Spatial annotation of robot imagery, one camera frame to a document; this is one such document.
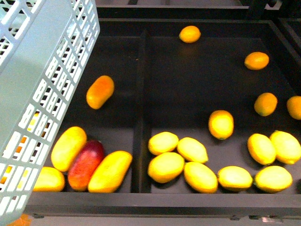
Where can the light blue plastic basket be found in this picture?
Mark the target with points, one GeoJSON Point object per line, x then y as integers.
{"type": "Point", "coordinates": [44, 48]}

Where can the yellow lemon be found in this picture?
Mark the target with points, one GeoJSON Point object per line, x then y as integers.
{"type": "Point", "coordinates": [166, 167]}
{"type": "Point", "coordinates": [192, 150]}
{"type": "Point", "coordinates": [162, 142]}
{"type": "Point", "coordinates": [200, 178]}
{"type": "Point", "coordinates": [273, 179]}
{"type": "Point", "coordinates": [288, 148]}
{"type": "Point", "coordinates": [261, 149]}
{"type": "Point", "coordinates": [221, 124]}
{"type": "Point", "coordinates": [234, 178]}

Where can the orange mango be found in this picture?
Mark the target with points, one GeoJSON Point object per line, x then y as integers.
{"type": "Point", "coordinates": [100, 91]}

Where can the red mango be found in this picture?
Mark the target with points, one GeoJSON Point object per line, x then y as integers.
{"type": "Point", "coordinates": [89, 158]}

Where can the yellow mango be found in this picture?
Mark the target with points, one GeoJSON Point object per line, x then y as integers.
{"type": "Point", "coordinates": [109, 175]}
{"type": "Point", "coordinates": [49, 180]}
{"type": "Point", "coordinates": [68, 147]}

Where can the orange lemon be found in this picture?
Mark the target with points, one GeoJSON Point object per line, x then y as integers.
{"type": "Point", "coordinates": [265, 104]}
{"type": "Point", "coordinates": [190, 34]}
{"type": "Point", "coordinates": [294, 107]}
{"type": "Point", "coordinates": [256, 61]}

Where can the black fruit display tray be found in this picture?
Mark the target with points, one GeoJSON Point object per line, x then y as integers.
{"type": "Point", "coordinates": [164, 84]}

